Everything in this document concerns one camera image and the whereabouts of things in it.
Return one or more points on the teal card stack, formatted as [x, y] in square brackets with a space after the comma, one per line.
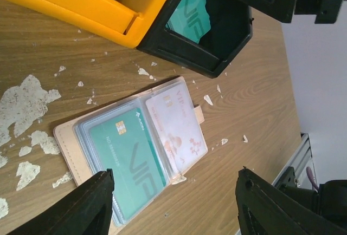
[190, 19]

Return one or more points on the aluminium front rail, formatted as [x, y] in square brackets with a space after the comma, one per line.
[300, 160]

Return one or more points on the yellow bin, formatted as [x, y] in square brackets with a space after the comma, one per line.
[125, 22]

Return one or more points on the black bin with teal cards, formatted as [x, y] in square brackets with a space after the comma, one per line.
[231, 29]

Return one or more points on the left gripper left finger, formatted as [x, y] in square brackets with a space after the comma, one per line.
[85, 210]

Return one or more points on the teal VIP credit card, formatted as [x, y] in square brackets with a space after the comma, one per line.
[123, 143]

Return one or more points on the beige card holder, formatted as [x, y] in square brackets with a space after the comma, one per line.
[77, 148]

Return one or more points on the white patterned credit card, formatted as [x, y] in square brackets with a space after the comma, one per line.
[177, 126]

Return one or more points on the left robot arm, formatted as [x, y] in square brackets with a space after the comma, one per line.
[263, 208]

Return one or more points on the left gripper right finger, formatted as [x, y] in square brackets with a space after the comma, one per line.
[287, 209]

